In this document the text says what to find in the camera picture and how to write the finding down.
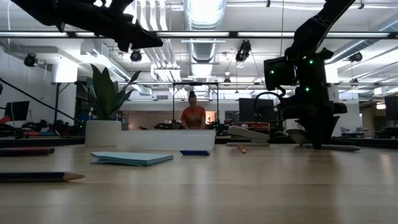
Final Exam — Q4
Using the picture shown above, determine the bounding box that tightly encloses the clear plastic storage container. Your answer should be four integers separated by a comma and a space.
117, 129, 216, 152

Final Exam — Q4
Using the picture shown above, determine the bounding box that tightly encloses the white stapler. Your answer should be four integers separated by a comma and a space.
225, 125, 271, 147

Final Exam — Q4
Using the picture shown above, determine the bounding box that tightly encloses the black monitor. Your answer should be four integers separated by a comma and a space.
238, 98, 275, 123
3, 100, 30, 122
384, 95, 398, 121

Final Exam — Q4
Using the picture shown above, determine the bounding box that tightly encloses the blue sticky note pad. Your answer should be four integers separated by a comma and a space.
90, 151, 174, 167

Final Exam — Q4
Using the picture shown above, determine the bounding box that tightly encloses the green plant in white pot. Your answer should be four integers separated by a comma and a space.
79, 63, 142, 147

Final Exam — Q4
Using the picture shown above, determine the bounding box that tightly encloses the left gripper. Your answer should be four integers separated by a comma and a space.
55, 0, 164, 53

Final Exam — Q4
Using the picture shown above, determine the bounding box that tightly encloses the purple marker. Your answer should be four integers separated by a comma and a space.
303, 143, 361, 152

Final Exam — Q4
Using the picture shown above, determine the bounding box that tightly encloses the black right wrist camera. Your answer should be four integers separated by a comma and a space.
263, 57, 297, 91

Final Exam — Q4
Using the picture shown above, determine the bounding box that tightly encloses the blue eraser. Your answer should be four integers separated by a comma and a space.
180, 150, 211, 157

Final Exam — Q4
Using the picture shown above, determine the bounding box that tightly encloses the black overhead frame beam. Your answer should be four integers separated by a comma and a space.
0, 30, 398, 39

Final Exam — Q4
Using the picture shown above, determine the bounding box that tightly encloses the black background stand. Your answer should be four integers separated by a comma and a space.
51, 81, 77, 125

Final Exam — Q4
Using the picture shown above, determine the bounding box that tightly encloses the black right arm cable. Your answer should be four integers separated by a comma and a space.
252, 86, 286, 124

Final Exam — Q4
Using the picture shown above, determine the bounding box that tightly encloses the person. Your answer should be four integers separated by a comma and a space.
180, 90, 207, 130

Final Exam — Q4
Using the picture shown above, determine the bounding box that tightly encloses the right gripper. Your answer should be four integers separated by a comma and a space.
280, 48, 348, 150

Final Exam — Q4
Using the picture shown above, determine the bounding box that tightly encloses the dark red pencil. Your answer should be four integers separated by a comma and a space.
0, 147, 55, 157

